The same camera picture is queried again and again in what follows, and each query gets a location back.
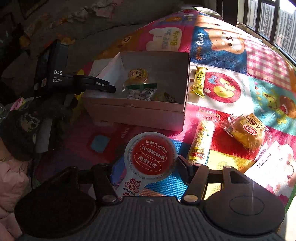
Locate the pink crumpled cloth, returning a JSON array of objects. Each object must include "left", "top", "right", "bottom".
[{"left": 48, "top": 0, "right": 123, "bottom": 28}]

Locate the yellow long snack bar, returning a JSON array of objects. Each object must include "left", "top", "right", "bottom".
[{"left": 190, "top": 66, "right": 208, "bottom": 98}]

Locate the colourful cartoon play mat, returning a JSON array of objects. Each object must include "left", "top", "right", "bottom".
[{"left": 34, "top": 6, "right": 296, "bottom": 204}]

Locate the dark window frame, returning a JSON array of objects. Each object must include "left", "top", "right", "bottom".
[{"left": 217, "top": 0, "right": 296, "bottom": 68}]

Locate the green white snack packet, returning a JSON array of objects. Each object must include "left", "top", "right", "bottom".
[{"left": 126, "top": 83, "right": 158, "bottom": 101}]

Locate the pink white Volcano packet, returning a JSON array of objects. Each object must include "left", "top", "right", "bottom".
[{"left": 244, "top": 141, "right": 294, "bottom": 188}]

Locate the yellow small bread packet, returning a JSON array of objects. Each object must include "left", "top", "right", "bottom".
[{"left": 122, "top": 68, "right": 148, "bottom": 91}]

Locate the rice puff roll packet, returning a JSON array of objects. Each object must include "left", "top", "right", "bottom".
[{"left": 187, "top": 108, "right": 220, "bottom": 165}]

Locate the red round hawthorn lollipop pack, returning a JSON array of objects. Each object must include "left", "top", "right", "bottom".
[{"left": 116, "top": 132, "right": 177, "bottom": 200}]

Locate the white cardboard box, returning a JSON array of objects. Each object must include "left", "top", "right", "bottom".
[{"left": 82, "top": 51, "right": 190, "bottom": 132}]

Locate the red quail egg packet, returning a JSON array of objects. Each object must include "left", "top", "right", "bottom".
[{"left": 152, "top": 92, "right": 176, "bottom": 103}]

